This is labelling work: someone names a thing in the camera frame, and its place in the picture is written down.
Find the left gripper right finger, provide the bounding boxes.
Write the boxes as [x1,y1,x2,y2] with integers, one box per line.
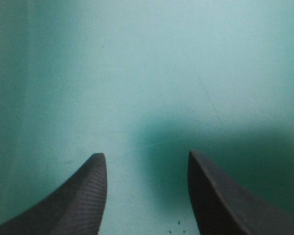
[188,149,294,235]

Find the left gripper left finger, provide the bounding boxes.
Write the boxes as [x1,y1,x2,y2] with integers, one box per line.
[0,152,108,235]

